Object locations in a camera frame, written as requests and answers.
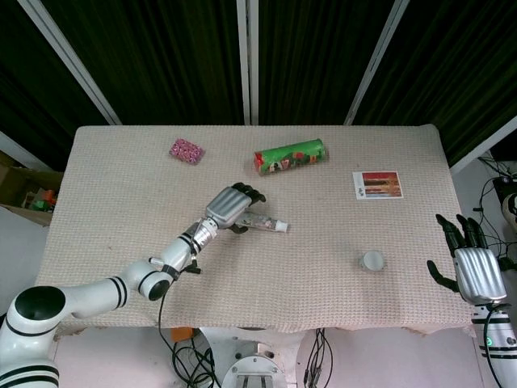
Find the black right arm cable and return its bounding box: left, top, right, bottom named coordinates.
left=481, top=306, right=506, bottom=388

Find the green printed cylinder can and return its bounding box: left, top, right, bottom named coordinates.
left=253, top=137, right=329, bottom=178

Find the black hanging cable bundle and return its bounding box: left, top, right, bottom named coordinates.
left=302, top=327, right=329, bottom=388

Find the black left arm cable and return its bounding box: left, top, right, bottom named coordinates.
left=157, top=282, right=221, bottom=388

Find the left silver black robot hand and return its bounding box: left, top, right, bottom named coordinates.
left=204, top=182, right=267, bottom=234

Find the white tube with cap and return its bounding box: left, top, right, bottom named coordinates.
left=236, top=213, right=281, bottom=233

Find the brown cardboard box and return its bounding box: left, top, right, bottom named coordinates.
left=0, top=151, right=64, bottom=227

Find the dark green curtain panel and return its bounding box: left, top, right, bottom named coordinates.
left=40, top=0, right=247, bottom=125
left=257, top=0, right=397, bottom=125
left=0, top=0, right=118, bottom=165
left=381, top=0, right=517, bottom=165

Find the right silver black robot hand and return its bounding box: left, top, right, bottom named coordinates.
left=427, top=213, right=509, bottom=305

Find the beige woven tablecloth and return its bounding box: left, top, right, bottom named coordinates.
left=34, top=124, right=490, bottom=339

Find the pink patterned packet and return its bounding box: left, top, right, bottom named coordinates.
left=168, top=137, right=205, bottom=165

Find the white rounded helmet-like object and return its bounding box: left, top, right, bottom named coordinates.
left=500, top=192, right=517, bottom=234

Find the white aluminium frame post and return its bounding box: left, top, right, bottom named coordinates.
left=449, top=116, right=517, bottom=175
left=344, top=0, right=414, bottom=125
left=236, top=0, right=260, bottom=125
left=18, top=0, right=123, bottom=125
left=0, top=129, right=62, bottom=175

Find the small white round cap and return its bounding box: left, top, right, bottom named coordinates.
left=360, top=251, right=385, bottom=272

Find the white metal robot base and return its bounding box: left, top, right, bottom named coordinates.
left=200, top=326, right=302, bottom=388

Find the red printed card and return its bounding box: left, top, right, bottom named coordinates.
left=351, top=171, right=405, bottom=200

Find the black floor cable tangle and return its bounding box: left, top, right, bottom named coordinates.
left=472, top=155, right=517, bottom=276

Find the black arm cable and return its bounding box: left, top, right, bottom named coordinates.
left=481, top=306, right=506, bottom=388
left=157, top=282, right=221, bottom=388

